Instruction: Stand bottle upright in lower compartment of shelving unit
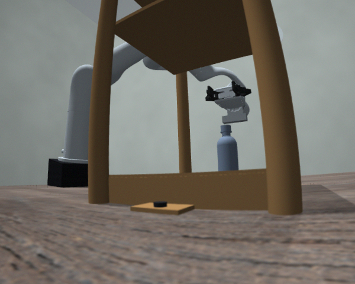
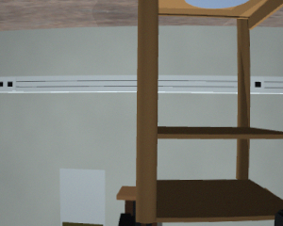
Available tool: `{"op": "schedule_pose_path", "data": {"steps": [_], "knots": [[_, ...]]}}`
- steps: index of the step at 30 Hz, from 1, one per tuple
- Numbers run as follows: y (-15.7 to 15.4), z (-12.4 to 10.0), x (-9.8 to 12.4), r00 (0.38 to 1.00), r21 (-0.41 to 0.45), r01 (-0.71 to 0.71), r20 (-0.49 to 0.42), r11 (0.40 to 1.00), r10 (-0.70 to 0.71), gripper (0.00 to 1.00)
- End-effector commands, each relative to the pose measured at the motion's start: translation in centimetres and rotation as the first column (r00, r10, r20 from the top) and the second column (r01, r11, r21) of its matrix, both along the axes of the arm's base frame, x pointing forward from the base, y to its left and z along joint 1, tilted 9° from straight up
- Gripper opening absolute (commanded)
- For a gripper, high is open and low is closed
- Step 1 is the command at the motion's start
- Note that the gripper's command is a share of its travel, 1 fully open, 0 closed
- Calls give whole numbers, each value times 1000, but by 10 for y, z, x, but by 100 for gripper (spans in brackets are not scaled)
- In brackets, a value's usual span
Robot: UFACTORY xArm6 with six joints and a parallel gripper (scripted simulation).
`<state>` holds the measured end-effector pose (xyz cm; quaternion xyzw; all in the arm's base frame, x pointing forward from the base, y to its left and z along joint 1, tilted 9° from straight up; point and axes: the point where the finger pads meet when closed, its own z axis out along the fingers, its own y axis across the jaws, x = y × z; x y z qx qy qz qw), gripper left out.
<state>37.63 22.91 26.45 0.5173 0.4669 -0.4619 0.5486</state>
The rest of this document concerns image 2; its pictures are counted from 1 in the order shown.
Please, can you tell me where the blue-grey cylinder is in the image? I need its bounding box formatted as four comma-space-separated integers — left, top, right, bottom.
185, 0, 249, 8

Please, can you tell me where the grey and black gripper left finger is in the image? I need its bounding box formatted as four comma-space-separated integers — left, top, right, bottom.
118, 213, 135, 226

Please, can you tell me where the brown wooden shelving unit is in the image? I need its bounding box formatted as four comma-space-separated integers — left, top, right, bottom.
136, 0, 283, 224

